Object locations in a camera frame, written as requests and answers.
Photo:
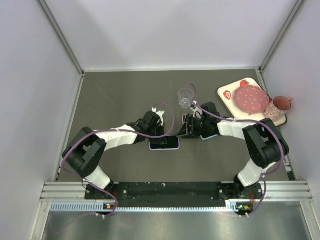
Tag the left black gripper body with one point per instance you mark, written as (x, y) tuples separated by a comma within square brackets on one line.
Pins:
[(157, 131)]

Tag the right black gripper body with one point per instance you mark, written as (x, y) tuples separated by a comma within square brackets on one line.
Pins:
[(197, 126)]

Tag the black phone blue edge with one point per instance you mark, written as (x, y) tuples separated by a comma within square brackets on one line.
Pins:
[(172, 142)]

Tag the lavender phone case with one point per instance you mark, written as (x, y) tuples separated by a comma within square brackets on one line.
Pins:
[(178, 147)]

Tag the light blue phone case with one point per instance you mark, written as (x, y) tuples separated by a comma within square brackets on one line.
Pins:
[(204, 138)]

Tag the pink phone case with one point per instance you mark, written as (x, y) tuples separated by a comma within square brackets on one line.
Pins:
[(184, 118)]

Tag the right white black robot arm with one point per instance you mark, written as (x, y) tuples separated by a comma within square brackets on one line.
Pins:
[(265, 144)]

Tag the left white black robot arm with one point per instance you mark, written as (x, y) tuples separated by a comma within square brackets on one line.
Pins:
[(85, 151)]

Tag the clear plastic cup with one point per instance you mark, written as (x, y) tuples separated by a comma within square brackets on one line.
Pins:
[(185, 97)]

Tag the strawberry pattern tray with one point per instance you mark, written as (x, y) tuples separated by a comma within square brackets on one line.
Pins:
[(226, 94)]

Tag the pink polka dot plate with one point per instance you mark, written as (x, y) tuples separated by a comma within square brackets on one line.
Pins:
[(251, 99)]

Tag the pink floral mug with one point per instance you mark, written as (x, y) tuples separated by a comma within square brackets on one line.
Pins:
[(278, 107)]

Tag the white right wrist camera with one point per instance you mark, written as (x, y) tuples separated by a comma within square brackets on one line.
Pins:
[(197, 113)]

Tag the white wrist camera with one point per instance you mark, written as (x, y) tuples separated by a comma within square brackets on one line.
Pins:
[(160, 113), (197, 113)]

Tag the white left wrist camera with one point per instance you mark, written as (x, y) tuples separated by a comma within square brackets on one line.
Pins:
[(160, 113)]

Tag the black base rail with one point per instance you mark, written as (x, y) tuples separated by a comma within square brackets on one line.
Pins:
[(179, 194)]

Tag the grey slotted cable duct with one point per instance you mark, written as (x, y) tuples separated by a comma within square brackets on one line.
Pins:
[(103, 207)]

